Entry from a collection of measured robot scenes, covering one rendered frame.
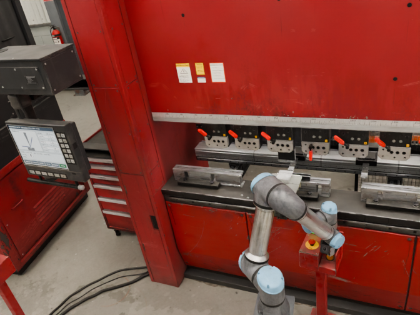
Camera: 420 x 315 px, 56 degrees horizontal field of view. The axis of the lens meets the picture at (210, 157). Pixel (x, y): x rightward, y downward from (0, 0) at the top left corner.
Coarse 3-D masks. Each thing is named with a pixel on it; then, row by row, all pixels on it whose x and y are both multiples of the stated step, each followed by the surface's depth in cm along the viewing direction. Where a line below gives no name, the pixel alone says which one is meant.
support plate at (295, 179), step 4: (276, 176) 241; (292, 176) 238; (296, 176) 238; (300, 176) 237; (292, 180) 235; (296, 180) 235; (300, 180) 234; (288, 184) 232; (292, 184) 231; (296, 184) 231; (292, 188) 228; (296, 188) 228; (296, 192) 226
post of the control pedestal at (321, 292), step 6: (318, 276) 226; (324, 276) 224; (318, 282) 229; (324, 282) 226; (318, 288) 231; (324, 288) 229; (318, 294) 234; (324, 294) 232; (318, 300) 236; (324, 300) 234; (318, 306) 239; (324, 306) 237; (318, 312) 242; (324, 312) 240
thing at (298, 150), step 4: (296, 148) 259; (300, 148) 258; (296, 152) 254; (300, 152) 254; (296, 156) 254; (300, 156) 253; (304, 156) 252; (296, 160) 252; (300, 160) 255; (304, 160) 253; (292, 164) 249; (288, 168) 246; (292, 168) 245
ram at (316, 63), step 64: (128, 0) 218; (192, 0) 204; (256, 0) 191; (320, 0) 180; (384, 0) 171; (192, 64) 223; (256, 64) 209; (320, 64) 196; (384, 64) 184; (384, 128) 200
